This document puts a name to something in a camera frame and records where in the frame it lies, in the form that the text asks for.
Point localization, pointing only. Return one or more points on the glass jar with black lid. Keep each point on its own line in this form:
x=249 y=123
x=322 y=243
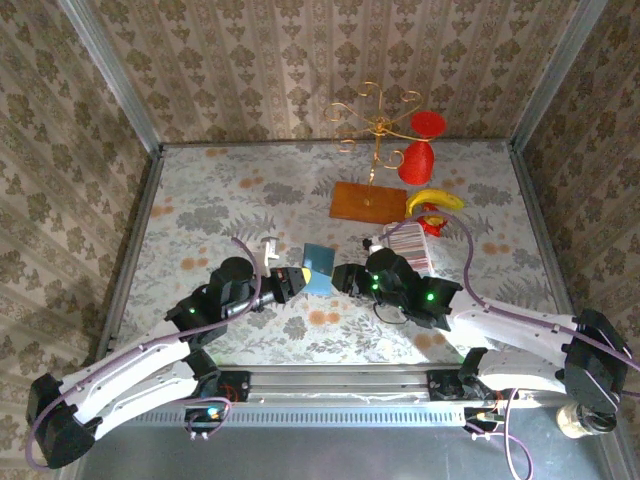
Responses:
x=570 y=422

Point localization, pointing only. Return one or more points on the aluminium frame post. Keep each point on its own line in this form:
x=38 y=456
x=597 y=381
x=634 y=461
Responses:
x=112 y=75
x=556 y=75

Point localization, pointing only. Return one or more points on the teal card holder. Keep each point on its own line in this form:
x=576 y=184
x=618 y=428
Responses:
x=320 y=260

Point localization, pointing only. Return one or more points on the red hourglass-shaped goblet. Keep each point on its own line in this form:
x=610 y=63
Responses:
x=417 y=162

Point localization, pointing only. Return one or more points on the red snack packet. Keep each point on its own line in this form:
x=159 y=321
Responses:
x=432 y=227

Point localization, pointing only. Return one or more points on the yellow banana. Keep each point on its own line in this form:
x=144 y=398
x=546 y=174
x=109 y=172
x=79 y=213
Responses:
x=440 y=197

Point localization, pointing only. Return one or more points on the clear box of cards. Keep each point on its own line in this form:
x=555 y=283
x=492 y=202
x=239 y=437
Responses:
x=410 y=245

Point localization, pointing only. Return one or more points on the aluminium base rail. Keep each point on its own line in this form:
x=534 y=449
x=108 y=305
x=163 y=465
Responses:
x=340 y=385

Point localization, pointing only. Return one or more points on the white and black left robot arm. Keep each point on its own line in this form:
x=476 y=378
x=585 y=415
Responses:
x=150 y=380

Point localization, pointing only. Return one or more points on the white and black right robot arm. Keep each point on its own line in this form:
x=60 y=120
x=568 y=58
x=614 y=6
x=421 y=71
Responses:
x=525 y=330

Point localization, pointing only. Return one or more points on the aluminium table edge rail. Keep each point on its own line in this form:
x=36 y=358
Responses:
x=546 y=250
x=131 y=250

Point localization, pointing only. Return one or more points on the small electronics board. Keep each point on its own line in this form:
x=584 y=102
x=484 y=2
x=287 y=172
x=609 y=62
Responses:
x=482 y=417
x=205 y=417

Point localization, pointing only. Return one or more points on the floral tablecloth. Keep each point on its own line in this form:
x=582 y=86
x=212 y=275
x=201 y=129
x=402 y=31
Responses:
x=225 y=190

